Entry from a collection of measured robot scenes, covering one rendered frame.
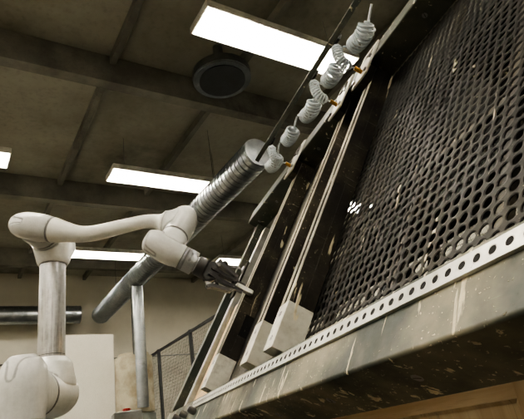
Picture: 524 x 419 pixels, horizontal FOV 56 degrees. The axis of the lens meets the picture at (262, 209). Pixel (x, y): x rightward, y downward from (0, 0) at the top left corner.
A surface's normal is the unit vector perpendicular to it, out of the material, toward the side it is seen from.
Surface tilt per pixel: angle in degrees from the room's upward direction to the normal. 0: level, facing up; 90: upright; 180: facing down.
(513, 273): 59
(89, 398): 90
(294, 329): 90
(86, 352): 90
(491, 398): 90
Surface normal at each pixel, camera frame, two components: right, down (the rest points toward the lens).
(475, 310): -0.87, -0.47
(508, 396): -0.93, -0.02
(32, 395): 0.68, -0.39
